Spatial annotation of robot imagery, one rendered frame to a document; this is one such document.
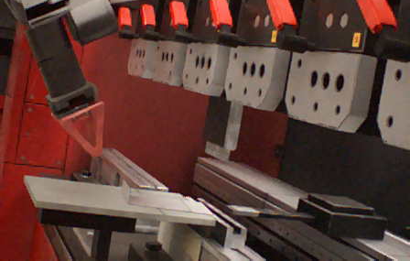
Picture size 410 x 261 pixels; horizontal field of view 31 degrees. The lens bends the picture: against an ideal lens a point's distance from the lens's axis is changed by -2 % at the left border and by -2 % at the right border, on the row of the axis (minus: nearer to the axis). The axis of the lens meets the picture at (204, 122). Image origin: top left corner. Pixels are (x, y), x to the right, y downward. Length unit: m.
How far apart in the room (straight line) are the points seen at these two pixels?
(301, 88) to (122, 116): 1.20
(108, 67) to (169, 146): 0.28
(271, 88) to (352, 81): 0.20
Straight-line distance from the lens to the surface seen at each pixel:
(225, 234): 1.06
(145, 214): 1.05
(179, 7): 1.23
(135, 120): 2.00
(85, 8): 1.06
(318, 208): 1.23
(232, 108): 1.11
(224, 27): 1.01
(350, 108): 0.73
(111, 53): 1.97
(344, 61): 0.76
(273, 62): 0.91
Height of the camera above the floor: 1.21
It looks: 4 degrees down
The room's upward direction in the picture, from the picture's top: 10 degrees clockwise
